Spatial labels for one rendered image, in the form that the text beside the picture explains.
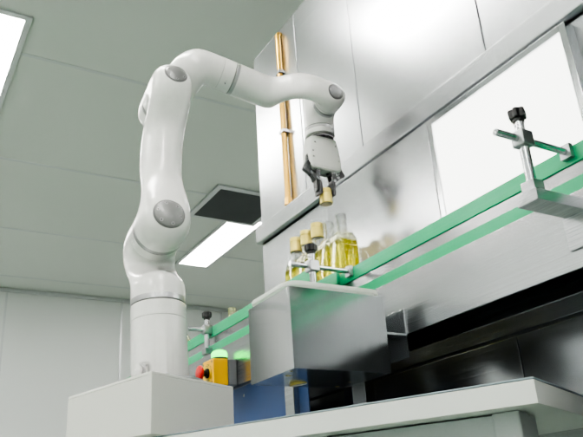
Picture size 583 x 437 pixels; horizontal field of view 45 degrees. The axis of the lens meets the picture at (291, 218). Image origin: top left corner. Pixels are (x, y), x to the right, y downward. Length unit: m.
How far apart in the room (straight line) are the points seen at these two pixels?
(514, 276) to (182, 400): 0.66
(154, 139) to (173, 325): 0.47
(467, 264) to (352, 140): 0.87
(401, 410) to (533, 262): 0.35
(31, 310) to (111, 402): 6.24
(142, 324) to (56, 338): 6.13
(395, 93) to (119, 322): 6.16
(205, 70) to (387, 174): 0.56
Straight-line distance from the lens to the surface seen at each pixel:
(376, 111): 2.05
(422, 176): 1.77
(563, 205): 1.15
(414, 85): 1.94
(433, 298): 1.41
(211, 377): 1.89
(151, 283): 1.54
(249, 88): 1.94
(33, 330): 7.60
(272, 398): 1.77
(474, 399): 1.03
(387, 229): 1.85
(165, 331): 1.50
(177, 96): 1.75
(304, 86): 1.92
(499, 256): 1.29
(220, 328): 2.07
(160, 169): 1.67
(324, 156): 1.93
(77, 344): 7.66
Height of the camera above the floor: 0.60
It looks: 23 degrees up
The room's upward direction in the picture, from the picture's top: 4 degrees counter-clockwise
